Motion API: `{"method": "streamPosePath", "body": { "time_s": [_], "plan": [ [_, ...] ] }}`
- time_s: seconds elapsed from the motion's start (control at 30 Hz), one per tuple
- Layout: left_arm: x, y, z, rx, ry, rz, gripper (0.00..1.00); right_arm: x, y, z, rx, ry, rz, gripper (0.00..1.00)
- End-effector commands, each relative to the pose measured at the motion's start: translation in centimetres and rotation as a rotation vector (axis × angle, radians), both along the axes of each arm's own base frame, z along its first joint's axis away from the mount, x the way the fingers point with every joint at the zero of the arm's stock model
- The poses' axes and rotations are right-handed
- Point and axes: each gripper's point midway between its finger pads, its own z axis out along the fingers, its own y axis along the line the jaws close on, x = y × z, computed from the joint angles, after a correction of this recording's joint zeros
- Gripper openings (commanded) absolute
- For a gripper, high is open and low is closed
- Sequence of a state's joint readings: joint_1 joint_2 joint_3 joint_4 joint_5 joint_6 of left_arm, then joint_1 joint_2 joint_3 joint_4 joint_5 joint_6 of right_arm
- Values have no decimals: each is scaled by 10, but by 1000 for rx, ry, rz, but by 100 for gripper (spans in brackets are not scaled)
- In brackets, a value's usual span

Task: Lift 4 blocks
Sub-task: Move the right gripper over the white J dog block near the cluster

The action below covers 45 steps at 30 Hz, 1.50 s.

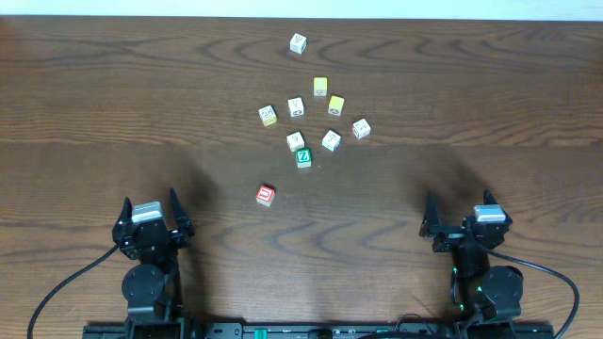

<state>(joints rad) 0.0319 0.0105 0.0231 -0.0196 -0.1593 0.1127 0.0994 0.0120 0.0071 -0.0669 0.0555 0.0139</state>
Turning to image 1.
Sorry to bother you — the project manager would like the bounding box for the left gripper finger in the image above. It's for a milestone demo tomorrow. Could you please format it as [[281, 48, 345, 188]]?
[[118, 197, 132, 225], [170, 187, 192, 232]]

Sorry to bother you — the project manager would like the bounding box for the white block red side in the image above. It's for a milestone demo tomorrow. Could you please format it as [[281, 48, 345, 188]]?
[[352, 119, 371, 139]]

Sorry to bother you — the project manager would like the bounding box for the green Z letter block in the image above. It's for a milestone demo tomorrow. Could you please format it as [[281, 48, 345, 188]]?
[[295, 149, 312, 169]]

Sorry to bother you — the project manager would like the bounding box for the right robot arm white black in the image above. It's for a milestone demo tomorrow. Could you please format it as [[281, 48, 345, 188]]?
[[419, 189, 524, 322]]

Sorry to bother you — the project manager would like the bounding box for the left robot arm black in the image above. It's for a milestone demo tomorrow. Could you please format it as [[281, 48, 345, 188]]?
[[112, 189, 195, 326]]

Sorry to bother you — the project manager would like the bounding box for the red U letter block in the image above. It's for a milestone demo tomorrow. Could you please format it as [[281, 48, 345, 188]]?
[[255, 185, 276, 206]]

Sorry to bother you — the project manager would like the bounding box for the white block yellow side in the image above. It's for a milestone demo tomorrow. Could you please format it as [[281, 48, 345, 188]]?
[[258, 105, 278, 126]]

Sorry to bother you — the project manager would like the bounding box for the white block green side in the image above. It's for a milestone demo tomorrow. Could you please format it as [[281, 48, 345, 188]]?
[[286, 132, 305, 152]]

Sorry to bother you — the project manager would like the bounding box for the yellow block with black mark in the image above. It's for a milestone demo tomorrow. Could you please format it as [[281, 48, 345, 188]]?
[[328, 95, 345, 116]]

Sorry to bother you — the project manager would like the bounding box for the yellow block upper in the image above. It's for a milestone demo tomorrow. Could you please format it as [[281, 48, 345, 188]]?
[[313, 77, 328, 97]]

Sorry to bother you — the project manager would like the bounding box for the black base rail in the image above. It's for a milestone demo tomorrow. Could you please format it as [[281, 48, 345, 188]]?
[[82, 320, 555, 339]]

